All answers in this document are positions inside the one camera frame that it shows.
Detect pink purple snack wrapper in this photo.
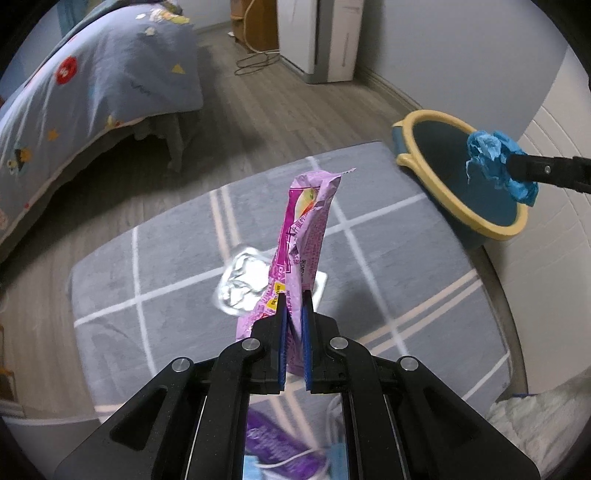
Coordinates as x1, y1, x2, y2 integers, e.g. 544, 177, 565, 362
236, 170, 344, 376

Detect teal blue paper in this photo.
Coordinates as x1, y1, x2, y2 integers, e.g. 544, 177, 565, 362
465, 130, 539, 207

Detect blue face mask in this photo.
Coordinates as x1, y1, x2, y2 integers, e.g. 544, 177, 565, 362
242, 443, 349, 479

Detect grey checked cushion mat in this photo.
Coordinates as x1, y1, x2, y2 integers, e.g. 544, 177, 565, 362
67, 140, 514, 480

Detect teal bin with yellow rim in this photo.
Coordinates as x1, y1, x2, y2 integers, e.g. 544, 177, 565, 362
392, 109, 529, 249

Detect white fluffy blanket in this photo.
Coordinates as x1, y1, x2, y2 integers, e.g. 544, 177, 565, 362
487, 370, 590, 479

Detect white grey air purifier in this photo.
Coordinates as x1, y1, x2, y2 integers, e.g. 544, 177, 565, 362
277, 0, 365, 84

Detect bed with blue cartoon quilt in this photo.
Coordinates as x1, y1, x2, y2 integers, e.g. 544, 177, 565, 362
1, 1, 204, 244

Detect wooden cabinet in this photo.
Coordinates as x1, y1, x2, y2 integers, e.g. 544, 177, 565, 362
230, 0, 279, 53

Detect black cable on floor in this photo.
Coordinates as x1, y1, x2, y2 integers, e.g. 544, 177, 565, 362
232, 49, 282, 77

